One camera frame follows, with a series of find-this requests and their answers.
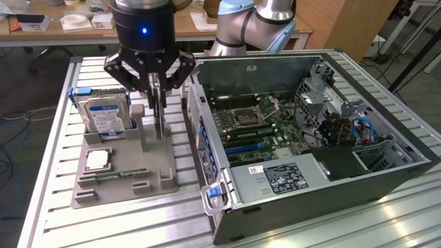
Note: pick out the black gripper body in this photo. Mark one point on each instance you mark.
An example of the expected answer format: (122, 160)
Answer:
(144, 38)

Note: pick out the green graphics card black cooler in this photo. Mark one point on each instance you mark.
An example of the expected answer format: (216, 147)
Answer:
(159, 124)

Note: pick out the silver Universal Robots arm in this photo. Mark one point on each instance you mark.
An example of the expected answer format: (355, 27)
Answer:
(272, 10)

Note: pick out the beige card retention latch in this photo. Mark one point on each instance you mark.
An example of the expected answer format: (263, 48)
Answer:
(184, 90)

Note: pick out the plain white box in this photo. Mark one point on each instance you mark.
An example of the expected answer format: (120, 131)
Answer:
(103, 21)

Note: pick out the hard disk in blue caddy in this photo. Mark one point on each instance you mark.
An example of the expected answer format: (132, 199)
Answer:
(103, 116)

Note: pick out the white paper stack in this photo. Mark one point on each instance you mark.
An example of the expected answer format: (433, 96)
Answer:
(203, 23)

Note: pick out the white square dish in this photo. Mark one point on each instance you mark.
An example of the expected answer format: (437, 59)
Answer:
(76, 23)

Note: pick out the black office chair base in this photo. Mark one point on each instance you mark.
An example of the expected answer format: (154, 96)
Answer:
(44, 53)

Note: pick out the wooden desk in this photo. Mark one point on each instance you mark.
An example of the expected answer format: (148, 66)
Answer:
(55, 34)

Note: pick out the CPU socket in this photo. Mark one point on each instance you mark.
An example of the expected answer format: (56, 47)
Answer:
(248, 117)

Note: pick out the metal socket cover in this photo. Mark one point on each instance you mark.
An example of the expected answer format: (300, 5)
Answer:
(268, 107)

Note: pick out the installed RAM stick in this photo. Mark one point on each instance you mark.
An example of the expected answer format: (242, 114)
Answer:
(250, 134)

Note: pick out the grey parts rack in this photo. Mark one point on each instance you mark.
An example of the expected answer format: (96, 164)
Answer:
(124, 160)

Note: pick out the white box with black top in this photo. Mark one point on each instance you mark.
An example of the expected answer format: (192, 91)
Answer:
(32, 23)

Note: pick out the silver CPU chip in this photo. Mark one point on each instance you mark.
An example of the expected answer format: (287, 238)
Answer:
(96, 159)

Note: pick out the blue expansion slot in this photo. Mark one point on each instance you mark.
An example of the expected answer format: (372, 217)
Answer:
(243, 149)

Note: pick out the green motherboard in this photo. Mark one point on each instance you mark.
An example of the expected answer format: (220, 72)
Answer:
(286, 131)

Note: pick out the green RAM stick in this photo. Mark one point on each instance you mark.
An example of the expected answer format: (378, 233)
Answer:
(114, 175)

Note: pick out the silver drive cage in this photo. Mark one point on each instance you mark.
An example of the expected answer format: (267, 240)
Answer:
(310, 103)

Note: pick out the grey power supply unit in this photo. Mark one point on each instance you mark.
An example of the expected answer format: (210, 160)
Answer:
(248, 186)

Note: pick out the wooden cabinet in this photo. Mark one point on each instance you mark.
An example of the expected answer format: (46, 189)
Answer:
(362, 31)

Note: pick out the black open PC case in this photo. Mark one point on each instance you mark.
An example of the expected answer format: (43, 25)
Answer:
(310, 206)

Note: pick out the black stand leg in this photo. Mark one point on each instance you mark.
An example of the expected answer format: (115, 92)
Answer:
(414, 59)

